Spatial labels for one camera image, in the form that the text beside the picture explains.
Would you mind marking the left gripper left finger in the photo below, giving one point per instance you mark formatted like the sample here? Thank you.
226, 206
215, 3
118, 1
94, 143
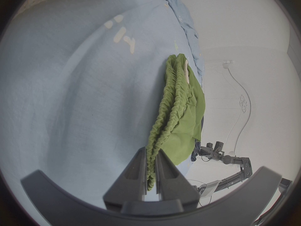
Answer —
131, 173

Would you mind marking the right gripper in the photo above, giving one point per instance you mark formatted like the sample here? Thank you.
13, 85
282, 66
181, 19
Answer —
208, 154

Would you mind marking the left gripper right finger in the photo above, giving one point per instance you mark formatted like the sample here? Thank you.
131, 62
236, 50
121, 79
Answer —
172, 178

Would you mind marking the green shorts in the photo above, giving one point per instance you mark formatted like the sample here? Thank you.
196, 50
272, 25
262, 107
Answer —
178, 126

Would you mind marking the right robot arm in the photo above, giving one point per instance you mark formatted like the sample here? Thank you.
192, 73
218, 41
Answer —
235, 178

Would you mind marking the dark blue garment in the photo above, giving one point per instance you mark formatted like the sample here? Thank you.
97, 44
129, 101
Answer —
194, 158

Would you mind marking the bed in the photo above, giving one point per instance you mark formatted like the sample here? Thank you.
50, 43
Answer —
70, 102

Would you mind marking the pale blue quilt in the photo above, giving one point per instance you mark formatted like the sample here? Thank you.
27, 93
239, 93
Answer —
185, 25

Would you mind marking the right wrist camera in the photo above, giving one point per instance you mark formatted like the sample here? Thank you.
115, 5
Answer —
209, 146

